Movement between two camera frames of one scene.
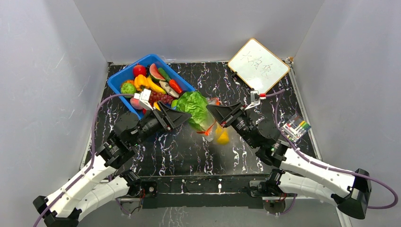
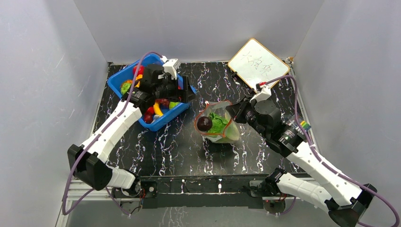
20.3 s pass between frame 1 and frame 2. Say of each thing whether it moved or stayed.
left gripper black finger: moved
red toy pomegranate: stayed
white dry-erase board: stayed
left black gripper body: moved
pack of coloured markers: stayed
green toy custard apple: stayed
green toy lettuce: moved
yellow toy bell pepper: stayed
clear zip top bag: stayed
